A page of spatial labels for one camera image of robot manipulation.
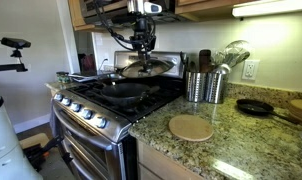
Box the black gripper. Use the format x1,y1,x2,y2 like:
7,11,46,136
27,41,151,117
131,14,158,72

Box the glass lid with knob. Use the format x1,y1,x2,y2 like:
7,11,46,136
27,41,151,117
119,58,176,80

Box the black nonstick pan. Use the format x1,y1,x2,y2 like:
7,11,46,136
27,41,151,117
100,81,161,108

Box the stainless steel gas stove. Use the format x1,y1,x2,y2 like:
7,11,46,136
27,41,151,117
45,49,188,180

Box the black kitchen utensil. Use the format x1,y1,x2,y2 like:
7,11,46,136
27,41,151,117
179,51,201,73

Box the perforated steel utensil holder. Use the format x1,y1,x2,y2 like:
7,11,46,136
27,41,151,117
185,70,208,103
205,71,229,105

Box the dark brown wooden utensil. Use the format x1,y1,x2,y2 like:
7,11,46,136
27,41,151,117
198,49,213,73

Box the grey flat tray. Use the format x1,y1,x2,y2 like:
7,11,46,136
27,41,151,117
68,73,104,83

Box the steel ladle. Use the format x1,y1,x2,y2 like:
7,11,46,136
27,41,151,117
212,63,232,75

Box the round wooden trivet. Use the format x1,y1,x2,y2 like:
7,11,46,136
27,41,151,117
167,114,215,143

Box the wooden upper cabinet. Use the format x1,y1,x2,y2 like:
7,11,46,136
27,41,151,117
67,0,107,33
174,0,259,23

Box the small spice jar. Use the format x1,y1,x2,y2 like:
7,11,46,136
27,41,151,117
55,71,71,84

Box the clear plastic serving utensils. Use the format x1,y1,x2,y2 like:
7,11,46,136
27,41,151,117
212,39,252,68

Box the base cabinet with drawers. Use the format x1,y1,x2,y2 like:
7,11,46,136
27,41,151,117
135,138,206,180

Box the small black skillet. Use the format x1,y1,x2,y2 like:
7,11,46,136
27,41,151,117
235,98,301,125

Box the black floor stand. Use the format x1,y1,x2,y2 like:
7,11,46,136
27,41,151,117
22,134,74,172

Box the under-cabinet light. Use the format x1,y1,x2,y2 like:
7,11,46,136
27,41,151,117
231,0,302,19

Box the tan flat board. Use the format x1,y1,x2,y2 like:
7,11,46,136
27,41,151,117
18,132,51,150

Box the white rounded machine housing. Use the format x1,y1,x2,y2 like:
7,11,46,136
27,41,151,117
0,75,44,180

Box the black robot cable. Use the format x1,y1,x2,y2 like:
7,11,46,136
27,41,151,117
93,0,140,52

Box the white wall outlet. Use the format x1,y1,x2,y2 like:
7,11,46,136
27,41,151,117
241,59,261,81

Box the black camera on boom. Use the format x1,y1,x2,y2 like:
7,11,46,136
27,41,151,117
0,36,32,74

